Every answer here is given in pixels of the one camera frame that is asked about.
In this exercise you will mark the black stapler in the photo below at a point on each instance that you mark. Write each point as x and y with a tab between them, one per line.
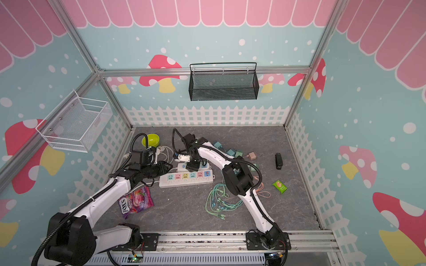
278	161

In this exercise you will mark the green snack packet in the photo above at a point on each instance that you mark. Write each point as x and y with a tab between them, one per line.
280	186

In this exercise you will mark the green plastic bowl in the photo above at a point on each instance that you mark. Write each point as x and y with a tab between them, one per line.
153	140

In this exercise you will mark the black mesh wall basket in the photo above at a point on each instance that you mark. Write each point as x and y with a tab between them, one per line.
223	81

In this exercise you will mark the small white power strip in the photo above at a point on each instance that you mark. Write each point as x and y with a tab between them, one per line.
190	167

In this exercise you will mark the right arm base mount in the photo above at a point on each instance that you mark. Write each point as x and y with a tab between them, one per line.
258	241

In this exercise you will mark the white mesh wall basket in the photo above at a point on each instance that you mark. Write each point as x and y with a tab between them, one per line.
75	124

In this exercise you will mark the teal charger plug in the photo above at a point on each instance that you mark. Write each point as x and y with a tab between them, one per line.
231	152
218	145

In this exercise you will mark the large white power strip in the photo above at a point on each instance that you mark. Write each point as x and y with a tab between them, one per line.
181	179

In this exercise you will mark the pink charger plug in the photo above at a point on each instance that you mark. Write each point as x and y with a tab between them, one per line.
252	156

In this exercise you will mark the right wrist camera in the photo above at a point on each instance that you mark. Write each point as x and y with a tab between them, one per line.
183	158

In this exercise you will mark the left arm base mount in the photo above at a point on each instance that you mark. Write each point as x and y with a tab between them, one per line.
145	242

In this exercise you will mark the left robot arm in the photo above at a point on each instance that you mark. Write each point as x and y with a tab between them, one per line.
71	239

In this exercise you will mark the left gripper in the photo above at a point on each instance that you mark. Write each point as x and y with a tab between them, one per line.
162	168

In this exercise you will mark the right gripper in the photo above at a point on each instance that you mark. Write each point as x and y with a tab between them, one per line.
192	168

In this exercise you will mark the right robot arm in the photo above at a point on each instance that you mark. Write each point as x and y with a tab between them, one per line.
242	178

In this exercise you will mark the purple candy bag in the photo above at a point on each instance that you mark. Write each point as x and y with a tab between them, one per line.
135	202

